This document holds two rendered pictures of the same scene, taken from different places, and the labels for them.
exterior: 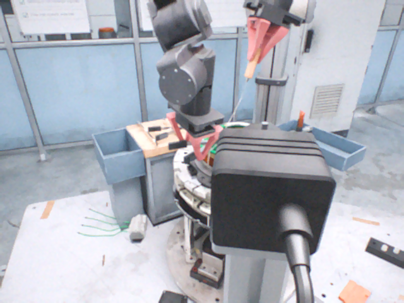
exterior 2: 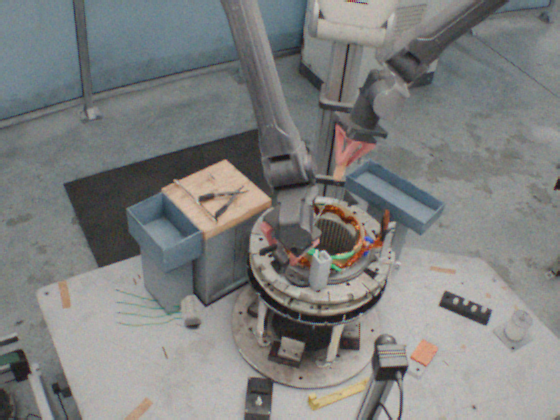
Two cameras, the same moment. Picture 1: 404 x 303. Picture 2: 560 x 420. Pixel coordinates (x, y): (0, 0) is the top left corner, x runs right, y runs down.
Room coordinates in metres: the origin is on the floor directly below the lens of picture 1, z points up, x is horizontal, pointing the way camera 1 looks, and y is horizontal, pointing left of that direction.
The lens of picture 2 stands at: (-0.33, 0.29, 2.12)
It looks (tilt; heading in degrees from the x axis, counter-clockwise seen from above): 43 degrees down; 344
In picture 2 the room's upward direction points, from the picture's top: 6 degrees clockwise
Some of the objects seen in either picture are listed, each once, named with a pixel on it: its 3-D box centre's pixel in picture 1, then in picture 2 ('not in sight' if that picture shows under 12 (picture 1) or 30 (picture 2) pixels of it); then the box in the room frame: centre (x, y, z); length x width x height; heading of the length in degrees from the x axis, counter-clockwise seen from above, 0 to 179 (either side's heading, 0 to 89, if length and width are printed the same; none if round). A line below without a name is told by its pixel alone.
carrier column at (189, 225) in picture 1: (189, 226); (263, 311); (0.57, 0.03, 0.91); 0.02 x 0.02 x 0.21
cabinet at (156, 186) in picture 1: (168, 172); (215, 237); (0.82, 0.11, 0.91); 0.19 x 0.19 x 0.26; 28
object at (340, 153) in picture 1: (308, 175); (385, 227); (0.79, -0.35, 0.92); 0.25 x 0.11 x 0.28; 37
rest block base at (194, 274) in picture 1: (207, 273); (286, 354); (0.50, -0.02, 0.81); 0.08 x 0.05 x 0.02; 61
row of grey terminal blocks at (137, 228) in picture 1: (137, 226); (190, 310); (0.68, 0.20, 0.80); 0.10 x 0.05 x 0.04; 1
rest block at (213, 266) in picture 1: (211, 264); (291, 346); (0.50, -0.03, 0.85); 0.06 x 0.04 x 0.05; 61
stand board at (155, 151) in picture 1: (165, 134); (215, 197); (0.82, 0.11, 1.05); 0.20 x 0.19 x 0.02; 118
